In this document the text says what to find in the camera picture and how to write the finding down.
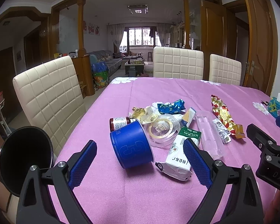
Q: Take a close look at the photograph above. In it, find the blue cylindrical tin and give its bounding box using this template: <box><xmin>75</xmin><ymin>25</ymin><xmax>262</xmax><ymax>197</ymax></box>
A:
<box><xmin>110</xmin><ymin>120</ymin><xmax>154</xmax><ymax>169</ymax></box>

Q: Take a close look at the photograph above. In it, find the grey sofa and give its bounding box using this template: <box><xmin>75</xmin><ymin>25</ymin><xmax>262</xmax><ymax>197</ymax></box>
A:
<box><xmin>88</xmin><ymin>50</ymin><xmax>122</xmax><ymax>76</ymax></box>

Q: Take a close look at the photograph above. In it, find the cream chair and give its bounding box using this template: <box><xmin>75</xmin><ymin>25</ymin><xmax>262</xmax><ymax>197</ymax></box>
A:
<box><xmin>153</xmin><ymin>46</ymin><xmax>204</xmax><ymax>80</ymax></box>
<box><xmin>13</xmin><ymin>56</ymin><xmax>86</xmax><ymax>156</ymax></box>
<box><xmin>209</xmin><ymin>54</ymin><xmax>242</xmax><ymax>85</ymax></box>

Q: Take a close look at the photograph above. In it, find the small white printed wrapper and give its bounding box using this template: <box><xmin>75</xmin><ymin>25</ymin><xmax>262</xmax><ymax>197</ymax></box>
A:
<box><xmin>212</xmin><ymin>118</ymin><xmax>232</xmax><ymax>144</ymax></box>

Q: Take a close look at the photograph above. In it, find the wooden door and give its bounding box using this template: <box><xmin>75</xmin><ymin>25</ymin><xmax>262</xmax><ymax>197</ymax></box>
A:
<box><xmin>244</xmin><ymin>0</ymin><xmax>278</xmax><ymax>96</ymax></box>

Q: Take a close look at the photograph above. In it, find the red gold foil wrapper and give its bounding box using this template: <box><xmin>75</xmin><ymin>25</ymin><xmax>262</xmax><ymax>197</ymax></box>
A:
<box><xmin>211</xmin><ymin>95</ymin><xmax>245</xmax><ymax>139</ymax></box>

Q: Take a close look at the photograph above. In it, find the colourful shopping bag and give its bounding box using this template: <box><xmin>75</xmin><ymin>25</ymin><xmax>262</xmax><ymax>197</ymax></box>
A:
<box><xmin>92</xmin><ymin>62</ymin><xmax>109</xmax><ymax>88</ymax></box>

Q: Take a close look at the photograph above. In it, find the blue foil snack wrapper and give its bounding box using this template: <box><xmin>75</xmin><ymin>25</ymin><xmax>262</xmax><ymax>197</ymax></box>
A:
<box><xmin>157</xmin><ymin>99</ymin><xmax>186</xmax><ymax>114</ymax></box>

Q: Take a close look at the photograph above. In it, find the ceiling lamp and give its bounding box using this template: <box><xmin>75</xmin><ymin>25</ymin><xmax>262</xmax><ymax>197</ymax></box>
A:
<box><xmin>127</xmin><ymin>5</ymin><xmax>149</xmax><ymax>14</ymax></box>

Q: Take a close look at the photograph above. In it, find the window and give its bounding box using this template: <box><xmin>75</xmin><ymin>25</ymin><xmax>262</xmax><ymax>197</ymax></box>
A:
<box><xmin>124</xmin><ymin>27</ymin><xmax>160</xmax><ymax>46</ymax></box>

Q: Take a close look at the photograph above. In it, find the white green snack bag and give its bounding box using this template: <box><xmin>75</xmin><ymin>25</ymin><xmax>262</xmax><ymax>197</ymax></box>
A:
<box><xmin>155</xmin><ymin>126</ymin><xmax>201</xmax><ymax>181</ymax></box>

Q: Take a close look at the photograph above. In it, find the yellow white wrapper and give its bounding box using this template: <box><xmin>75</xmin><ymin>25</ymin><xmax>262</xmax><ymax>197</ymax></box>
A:
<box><xmin>129</xmin><ymin>106</ymin><xmax>160</xmax><ymax>125</ymax></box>

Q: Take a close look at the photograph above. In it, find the clear plastic tray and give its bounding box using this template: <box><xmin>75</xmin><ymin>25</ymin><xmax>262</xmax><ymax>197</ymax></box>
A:
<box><xmin>195</xmin><ymin>111</ymin><xmax>224</xmax><ymax>160</ymax></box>

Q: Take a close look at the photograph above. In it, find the cream chair left side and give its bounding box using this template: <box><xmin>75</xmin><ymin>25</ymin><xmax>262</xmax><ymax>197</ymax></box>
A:
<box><xmin>13</xmin><ymin>56</ymin><xmax>86</xmax><ymax>156</ymax></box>

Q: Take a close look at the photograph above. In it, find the white blue tan carton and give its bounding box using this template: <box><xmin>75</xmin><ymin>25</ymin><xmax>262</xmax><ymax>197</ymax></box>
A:
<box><xmin>180</xmin><ymin>107</ymin><xmax>196</xmax><ymax>128</ymax></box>

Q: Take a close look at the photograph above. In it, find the cream chair far middle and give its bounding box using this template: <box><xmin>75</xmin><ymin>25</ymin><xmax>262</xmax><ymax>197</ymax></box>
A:
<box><xmin>153</xmin><ymin>46</ymin><xmax>204</xmax><ymax>80</ymax></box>

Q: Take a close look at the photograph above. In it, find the cream chair far right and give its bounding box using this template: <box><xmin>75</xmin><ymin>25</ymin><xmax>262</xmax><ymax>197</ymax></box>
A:
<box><xmin>209</xmin><ymin>54</ymin><xmax>242</xmax><ymax>85</ymax></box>

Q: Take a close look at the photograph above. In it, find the red jar white label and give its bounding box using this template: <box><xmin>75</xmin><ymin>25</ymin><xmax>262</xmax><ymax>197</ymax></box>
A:
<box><xmin>109</xmin><ymin>117</ymin><xmax>135</xmax><ymax>132</ymax></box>

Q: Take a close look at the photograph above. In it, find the right hand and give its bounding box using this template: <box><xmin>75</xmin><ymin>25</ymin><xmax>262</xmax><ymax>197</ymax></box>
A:
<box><xmin>264</xmin><ymin>190</ymin><xmax>280</xmax><ymax>223</ymax></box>

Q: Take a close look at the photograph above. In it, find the coffee table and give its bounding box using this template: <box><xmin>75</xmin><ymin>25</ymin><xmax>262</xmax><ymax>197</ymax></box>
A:
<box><xmin>125</xmin><ymin>58</ymin><xmax>145</xmax><ymax>77</ymax></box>

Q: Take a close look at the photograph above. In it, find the black round trash bin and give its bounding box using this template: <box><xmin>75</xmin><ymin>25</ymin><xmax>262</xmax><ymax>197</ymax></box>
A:
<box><xmin>0</xmin><ymin>126</ymin><xmax>53</xmax><ymax>197</ymax></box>

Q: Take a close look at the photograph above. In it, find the pink floral tablecloth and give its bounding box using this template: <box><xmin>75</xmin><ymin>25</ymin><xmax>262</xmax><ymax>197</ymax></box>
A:
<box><xmin>57</xmin><ymin>77</ymin><xmax>280</xmax><ymax>223</ymax></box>

